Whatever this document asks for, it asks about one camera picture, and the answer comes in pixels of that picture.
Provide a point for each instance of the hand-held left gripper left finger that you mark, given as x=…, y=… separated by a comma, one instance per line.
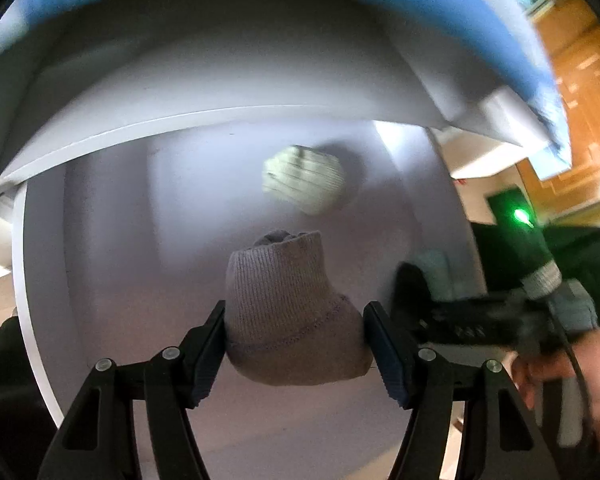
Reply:
x=207, y=355

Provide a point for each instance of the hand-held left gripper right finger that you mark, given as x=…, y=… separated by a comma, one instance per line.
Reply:
x=385, y=355

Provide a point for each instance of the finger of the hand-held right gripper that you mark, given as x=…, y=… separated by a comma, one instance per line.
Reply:
x=440, y=325

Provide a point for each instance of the black sock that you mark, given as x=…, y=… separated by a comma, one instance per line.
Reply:
x=405, y=285

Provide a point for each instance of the grey-brown knit sock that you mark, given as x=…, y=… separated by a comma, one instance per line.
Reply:
x=290, y=325

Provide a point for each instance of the person's right hand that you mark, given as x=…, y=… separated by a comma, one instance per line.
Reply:
x=595, y=375

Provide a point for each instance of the mint green sock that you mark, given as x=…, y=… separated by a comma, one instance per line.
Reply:
x=432, y=272

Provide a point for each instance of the person's dark jacket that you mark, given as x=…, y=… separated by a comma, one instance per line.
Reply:
x=590, y=255

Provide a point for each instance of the cream ribbed sock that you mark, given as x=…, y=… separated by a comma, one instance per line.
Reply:
x=305, y=180

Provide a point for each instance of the orange wooden door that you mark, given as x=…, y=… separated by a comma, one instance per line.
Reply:
x=580, y=85

